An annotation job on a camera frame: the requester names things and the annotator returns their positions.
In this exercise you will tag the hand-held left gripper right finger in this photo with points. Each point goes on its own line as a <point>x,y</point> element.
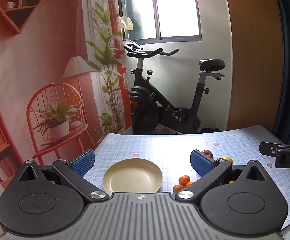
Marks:
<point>201,163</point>

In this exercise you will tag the cream round plate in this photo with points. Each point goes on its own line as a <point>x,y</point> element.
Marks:
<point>132,177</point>

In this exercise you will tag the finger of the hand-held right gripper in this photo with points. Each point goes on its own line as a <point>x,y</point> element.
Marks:
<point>268,148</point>

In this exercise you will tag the blue plaid tablecloth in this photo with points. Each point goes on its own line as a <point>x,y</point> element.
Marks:
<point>160,150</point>

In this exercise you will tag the wooden panel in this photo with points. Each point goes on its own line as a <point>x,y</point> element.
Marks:
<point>254,67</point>

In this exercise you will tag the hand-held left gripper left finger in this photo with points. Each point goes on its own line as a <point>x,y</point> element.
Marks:
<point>83,163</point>

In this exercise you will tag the black exercise bike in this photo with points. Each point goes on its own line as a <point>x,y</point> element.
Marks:
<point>145,105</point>

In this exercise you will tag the orange tangerine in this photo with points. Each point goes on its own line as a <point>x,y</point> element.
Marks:
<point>184,180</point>
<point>177,188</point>
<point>189,184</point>

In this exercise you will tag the printed room wall backdrop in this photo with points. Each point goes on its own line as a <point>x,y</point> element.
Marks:
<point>35,55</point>

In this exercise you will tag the large yellow citrus fruit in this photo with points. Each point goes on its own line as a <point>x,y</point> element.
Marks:
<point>226,159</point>

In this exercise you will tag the red apple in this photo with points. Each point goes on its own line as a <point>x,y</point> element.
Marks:
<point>207,153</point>

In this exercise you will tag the window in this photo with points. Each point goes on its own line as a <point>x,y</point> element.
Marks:
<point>177,10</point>

